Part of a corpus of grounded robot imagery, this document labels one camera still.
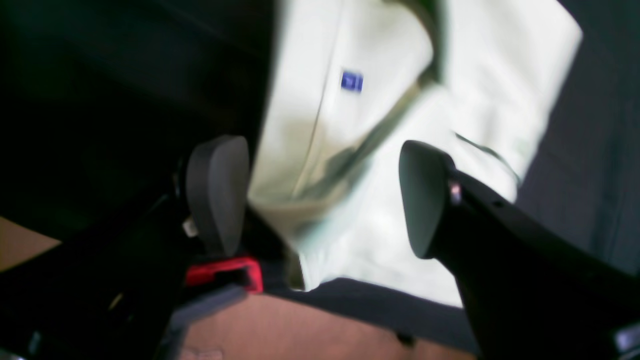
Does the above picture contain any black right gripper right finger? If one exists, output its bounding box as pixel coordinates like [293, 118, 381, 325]
[398, 140, 640, 360]

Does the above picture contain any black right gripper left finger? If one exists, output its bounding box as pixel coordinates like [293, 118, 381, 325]
[0, 136, 250, 360]

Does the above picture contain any light green T-shirt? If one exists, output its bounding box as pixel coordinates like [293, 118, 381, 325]
[247, 0, 583, 308]

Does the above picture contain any red black clamp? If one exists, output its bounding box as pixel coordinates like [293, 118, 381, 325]
[156, 256, 264, 360]

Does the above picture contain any black table cloth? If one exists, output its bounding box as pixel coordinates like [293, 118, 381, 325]
[1, 0, 639, 360]

